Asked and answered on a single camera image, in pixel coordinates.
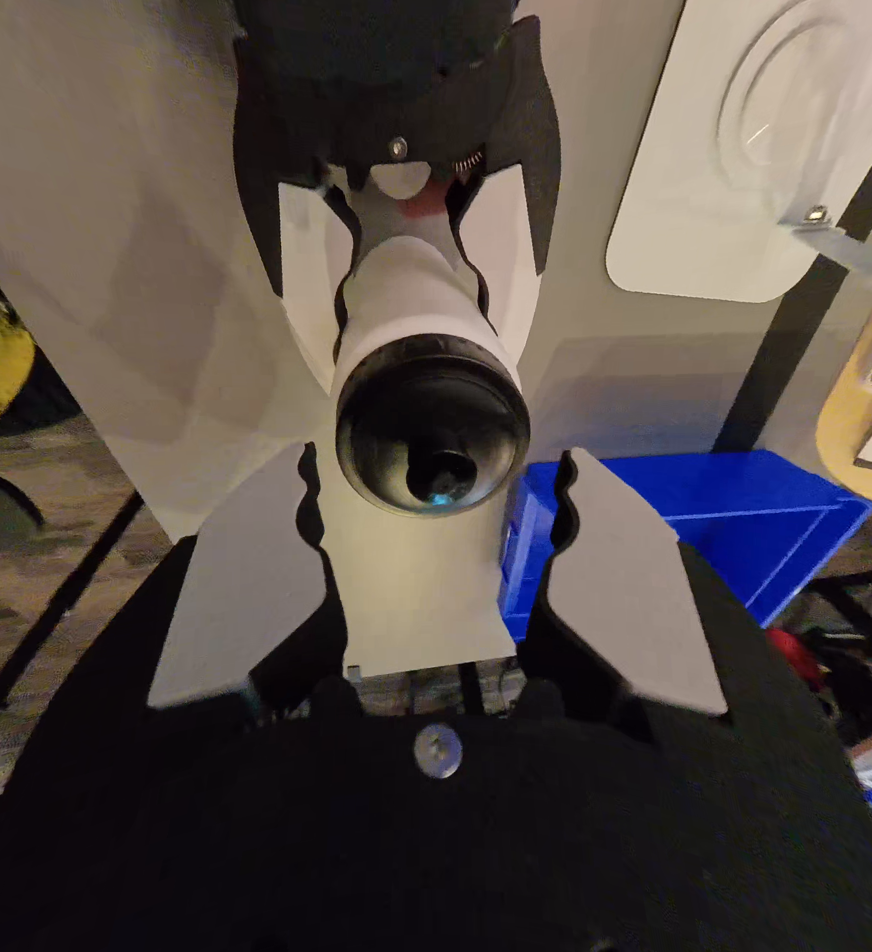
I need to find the red container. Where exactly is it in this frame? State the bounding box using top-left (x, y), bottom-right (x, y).
top-left (764, 625), bottom-right (831, 693)

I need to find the clear round stand foot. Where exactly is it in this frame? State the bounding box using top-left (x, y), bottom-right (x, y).
top-left (716, 0), bottom-right (872, 239)

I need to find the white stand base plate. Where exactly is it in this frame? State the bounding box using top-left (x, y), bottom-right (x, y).
top-left (605, 0), bottom-right (872, 303)

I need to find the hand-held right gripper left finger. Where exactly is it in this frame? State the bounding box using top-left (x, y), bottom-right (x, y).
top-left (148, 442), bottom-right (348, 712)

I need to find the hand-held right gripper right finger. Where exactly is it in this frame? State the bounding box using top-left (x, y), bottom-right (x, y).
top-left (523, 447), bottom-right (729, 724)

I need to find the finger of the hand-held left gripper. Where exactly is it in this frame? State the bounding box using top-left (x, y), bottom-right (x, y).
top-left (277, 182), bottom-right (363, 395)
top-left (448, 161), bottom-right (544, 373)

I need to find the black bottle lid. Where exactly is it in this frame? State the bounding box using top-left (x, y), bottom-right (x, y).
top-left (334, 335), bottom-right (532, 517)

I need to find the blue plastic bin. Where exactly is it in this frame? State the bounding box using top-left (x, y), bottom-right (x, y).
top-left (498, 451), bottom-right (872, 644)

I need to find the wooden display board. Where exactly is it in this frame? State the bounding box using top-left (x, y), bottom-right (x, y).
top-left (816, 268), bottom-right (872, 516)

